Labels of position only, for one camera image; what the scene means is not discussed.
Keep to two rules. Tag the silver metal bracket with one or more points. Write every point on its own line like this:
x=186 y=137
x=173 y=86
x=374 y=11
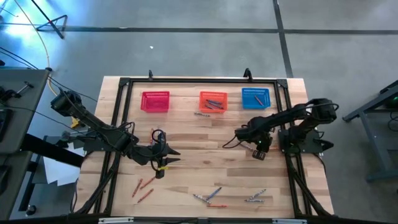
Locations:
x=115 y=220
x=289 y=221

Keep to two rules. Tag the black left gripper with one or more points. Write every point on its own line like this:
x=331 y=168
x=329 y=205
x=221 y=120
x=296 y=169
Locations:
x=149 y=152

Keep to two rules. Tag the gray metal table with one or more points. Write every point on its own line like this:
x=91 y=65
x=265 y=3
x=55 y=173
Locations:
x=373 y=143

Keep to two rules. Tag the black aluminium table frame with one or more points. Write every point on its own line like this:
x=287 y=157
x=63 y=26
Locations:
x=202 y=81

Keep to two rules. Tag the black table clamp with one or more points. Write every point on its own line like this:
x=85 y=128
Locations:
x=150 y=74
x=247 y=73

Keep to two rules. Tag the black desk device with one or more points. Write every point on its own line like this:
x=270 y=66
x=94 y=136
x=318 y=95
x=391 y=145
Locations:
x=4 y=123

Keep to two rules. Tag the white paper sheet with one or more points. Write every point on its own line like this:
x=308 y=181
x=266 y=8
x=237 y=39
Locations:
x=59 y=169

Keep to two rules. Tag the yellow tape tag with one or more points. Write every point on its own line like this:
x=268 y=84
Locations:
x=162 y=168

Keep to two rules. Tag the blue crayon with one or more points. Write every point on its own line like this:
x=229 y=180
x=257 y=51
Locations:
x=214 y=102
x=214 y=193
x=216 y=106

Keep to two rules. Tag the black tripod stand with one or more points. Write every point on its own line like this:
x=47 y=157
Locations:
x=47 y=18

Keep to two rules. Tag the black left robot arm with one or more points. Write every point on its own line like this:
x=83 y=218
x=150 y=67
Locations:
x=93 y=123

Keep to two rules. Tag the black desk beam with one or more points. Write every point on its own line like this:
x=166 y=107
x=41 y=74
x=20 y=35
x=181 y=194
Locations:
x=53 y=151

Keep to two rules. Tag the blue plastic basket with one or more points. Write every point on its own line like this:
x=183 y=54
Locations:
x=248 y=102

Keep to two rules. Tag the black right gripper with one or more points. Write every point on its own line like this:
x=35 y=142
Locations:
x=256 y=135

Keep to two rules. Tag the gray desk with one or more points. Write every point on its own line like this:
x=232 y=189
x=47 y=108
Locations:
x=31 y=102

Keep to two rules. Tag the orange plastic basket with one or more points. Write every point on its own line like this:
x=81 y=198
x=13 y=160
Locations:
x=203 y=96

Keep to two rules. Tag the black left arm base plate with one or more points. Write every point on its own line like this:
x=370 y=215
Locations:
x=93 y=145

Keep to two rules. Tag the gray crayon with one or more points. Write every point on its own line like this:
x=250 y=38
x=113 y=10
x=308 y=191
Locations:
x=201 y=198
x=202 y=114
x=254 y=200
x=247 y=146
x=258 y=194

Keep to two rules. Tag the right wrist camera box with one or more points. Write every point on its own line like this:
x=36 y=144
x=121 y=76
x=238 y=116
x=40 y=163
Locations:
x=259 y=155

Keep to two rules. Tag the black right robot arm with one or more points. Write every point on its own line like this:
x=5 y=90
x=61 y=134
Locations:
x=280 y=119

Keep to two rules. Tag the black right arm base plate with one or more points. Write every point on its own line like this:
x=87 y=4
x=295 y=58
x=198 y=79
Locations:
x=311 y=144

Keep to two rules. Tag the black caster wheel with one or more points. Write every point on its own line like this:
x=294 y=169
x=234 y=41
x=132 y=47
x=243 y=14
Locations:
x=30 y=210

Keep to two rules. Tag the red plastic basket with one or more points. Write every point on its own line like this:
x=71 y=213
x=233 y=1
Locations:
x=155 y=102

